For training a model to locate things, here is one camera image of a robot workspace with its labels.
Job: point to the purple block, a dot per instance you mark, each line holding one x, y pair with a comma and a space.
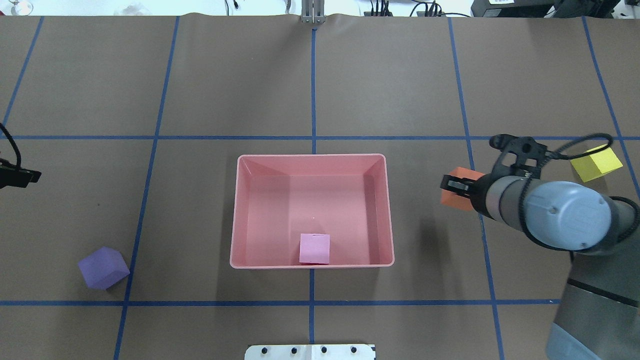
103, 268

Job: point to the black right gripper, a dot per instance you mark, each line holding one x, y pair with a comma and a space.
479, 194

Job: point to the aluminium frame post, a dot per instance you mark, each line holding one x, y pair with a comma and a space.
313, 11

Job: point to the pink plastic bin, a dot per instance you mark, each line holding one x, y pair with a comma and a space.
278, 197

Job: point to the pink block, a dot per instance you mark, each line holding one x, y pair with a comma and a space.
314, 249

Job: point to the yellow block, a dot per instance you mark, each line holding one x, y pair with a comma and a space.
596, 165

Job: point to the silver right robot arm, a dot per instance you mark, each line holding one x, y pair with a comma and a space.
598, 314

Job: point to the white camera post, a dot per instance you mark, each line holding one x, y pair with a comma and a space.
356, 351

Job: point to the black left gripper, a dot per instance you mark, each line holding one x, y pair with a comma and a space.
11, 175

